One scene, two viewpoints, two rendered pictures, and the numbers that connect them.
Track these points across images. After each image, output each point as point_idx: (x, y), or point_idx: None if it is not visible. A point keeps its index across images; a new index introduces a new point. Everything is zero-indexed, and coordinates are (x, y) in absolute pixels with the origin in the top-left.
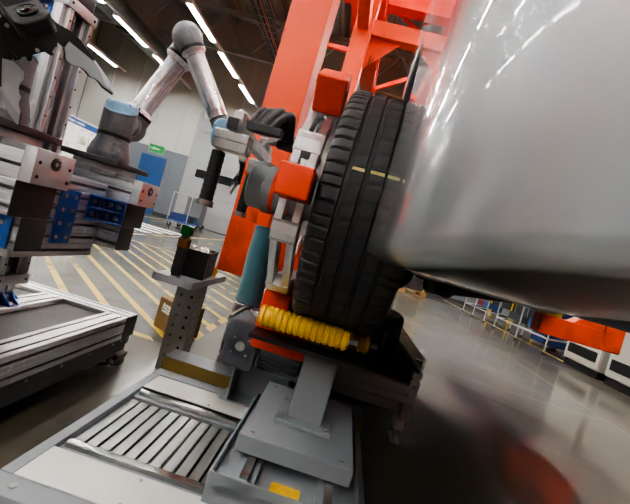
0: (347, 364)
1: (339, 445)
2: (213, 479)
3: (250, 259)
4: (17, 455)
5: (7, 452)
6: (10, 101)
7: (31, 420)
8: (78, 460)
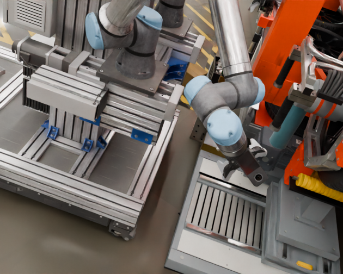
0: None
1: (330, 236)
2: (269, 257)
3: (286, 124)
4: (160, 226)
5: (154, 224)
6: (227, 179)
7: (152, 199)
8: (197, 238)
